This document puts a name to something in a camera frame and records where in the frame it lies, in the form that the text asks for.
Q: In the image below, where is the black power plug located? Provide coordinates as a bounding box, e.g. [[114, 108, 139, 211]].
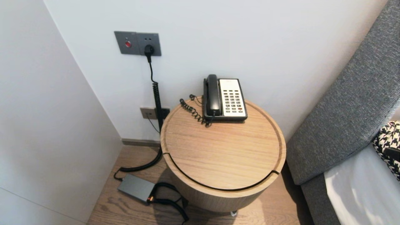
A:
[[144, 45, 155, 63]]

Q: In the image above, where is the white bed sheet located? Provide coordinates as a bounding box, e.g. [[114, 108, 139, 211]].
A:
[[323, 144, 400, 225]]

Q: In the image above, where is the grey upholstered headboard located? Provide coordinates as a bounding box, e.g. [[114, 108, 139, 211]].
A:
[[285, 0, 400, 225]]

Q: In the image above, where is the black coiled power cable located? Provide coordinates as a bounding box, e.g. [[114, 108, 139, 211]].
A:
[[113, 62, 164, 182]]

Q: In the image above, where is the black and white desk telephone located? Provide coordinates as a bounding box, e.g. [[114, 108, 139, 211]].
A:
[[203, 78, 248, 122]]

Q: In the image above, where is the dark wall outlet plate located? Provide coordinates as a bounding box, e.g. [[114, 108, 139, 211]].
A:
[[156, 108, 171, 120]]

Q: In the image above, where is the thin black phone wire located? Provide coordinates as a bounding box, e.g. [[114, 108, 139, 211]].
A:
[[146, 116, 160, 134]]

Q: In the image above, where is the black coiled adapter output cable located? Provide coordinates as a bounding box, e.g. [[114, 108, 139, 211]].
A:
[[149, 182, 190, 223]]

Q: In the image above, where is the grey baseboard strip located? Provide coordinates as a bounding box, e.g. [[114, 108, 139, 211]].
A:
[[121, 138, 161, 148]]

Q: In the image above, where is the black coiled phone cord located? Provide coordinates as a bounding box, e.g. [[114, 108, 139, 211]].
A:
[[179, 94, 216, 128]]

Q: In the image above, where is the beige wall data outlet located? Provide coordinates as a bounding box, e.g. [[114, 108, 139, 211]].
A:
[[140, 107, 157, 120]]

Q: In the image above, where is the black white houndstooth pillow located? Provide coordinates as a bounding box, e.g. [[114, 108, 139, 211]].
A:
[[372, 121, 400, 181]]

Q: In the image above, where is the round wooden side table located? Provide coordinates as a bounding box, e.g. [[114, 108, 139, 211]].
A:
[[160, 96, 287, 216], [163, 152, 280, 214]]

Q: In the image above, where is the grey wall socket panel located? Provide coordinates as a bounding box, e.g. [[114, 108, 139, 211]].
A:
[[114, 31, 162, 57]]

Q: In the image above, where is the grey power adapter brick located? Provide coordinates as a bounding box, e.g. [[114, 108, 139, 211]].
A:
[[117, 174, 156, 204]]

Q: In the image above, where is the black telephone handset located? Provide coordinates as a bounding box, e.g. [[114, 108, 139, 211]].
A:
[[205, 74, 223, 117]]

